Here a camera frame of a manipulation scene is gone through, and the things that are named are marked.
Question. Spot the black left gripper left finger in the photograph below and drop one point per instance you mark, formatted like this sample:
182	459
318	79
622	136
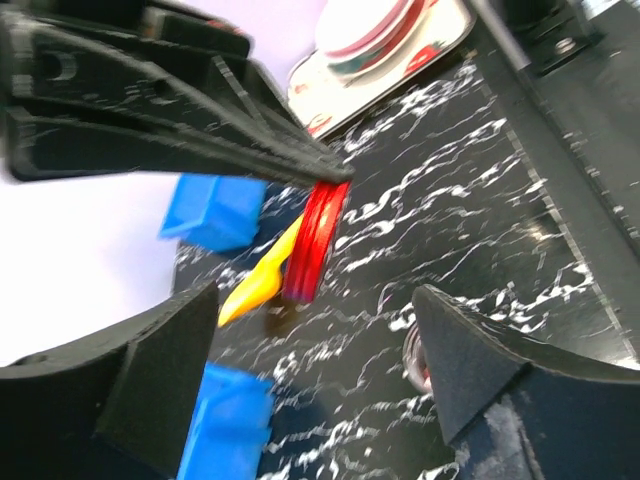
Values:
116	404

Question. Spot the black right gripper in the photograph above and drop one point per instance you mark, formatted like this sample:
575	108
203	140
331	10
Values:
106	87

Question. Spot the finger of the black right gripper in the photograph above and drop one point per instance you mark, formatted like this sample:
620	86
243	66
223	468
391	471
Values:
280	140

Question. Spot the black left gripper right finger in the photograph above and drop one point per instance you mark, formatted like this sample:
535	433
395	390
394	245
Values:
513	407

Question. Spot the clear plastic jar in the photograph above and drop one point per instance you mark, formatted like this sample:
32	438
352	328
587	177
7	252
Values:
414	362

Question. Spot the red jar lid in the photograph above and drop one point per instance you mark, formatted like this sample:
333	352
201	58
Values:
306	264

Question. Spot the blue bin with star candies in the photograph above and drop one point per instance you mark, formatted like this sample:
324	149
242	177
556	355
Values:
230	426

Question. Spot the yellow plastic scoop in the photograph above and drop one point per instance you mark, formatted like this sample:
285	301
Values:
264	281

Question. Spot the blue bin with flower candies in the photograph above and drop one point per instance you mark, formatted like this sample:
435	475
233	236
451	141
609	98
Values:
218	213

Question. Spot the strawberry print tray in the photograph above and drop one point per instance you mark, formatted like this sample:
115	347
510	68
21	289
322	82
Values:
324	93

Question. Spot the red plate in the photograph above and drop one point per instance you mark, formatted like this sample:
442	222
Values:
348	29

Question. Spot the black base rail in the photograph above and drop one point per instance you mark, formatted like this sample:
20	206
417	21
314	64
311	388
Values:
567	75

